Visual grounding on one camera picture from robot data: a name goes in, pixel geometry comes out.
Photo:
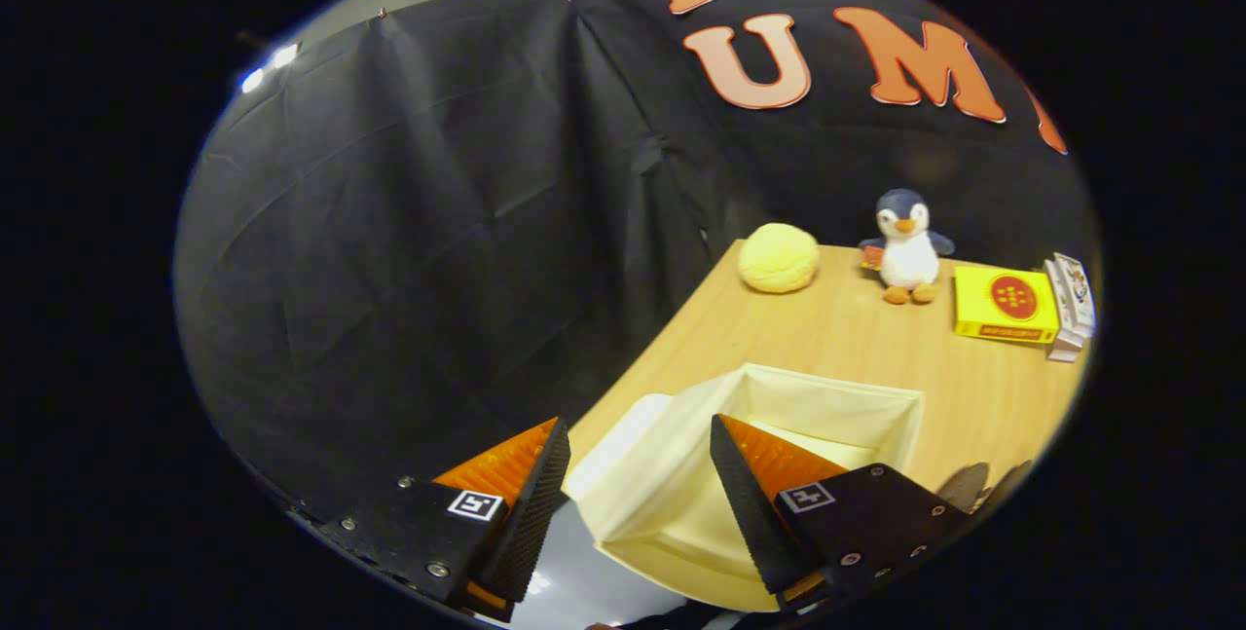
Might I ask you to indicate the person's dark clothing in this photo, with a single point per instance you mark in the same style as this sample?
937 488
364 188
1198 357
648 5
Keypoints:
672 618

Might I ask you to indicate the cream fabric storage box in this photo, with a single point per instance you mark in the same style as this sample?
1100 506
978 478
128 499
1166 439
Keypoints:
662 474

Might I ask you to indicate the penguin plush toy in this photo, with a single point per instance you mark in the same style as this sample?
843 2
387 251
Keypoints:
907 255

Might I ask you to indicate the yellow book with red circle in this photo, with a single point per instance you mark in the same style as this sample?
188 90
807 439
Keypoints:
1007 299

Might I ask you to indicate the illustrated white book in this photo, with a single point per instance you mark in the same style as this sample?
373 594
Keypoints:
1076 289

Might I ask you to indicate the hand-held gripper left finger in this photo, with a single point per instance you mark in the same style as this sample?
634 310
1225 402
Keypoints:
535 513

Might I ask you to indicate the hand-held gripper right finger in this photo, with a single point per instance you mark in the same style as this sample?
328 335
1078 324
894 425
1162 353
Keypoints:
745 513

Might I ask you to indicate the ceiling light panel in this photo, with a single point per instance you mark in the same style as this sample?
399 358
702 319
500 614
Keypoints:
282 55

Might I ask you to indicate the yellow round plush ball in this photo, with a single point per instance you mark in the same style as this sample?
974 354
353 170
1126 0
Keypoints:
779 258

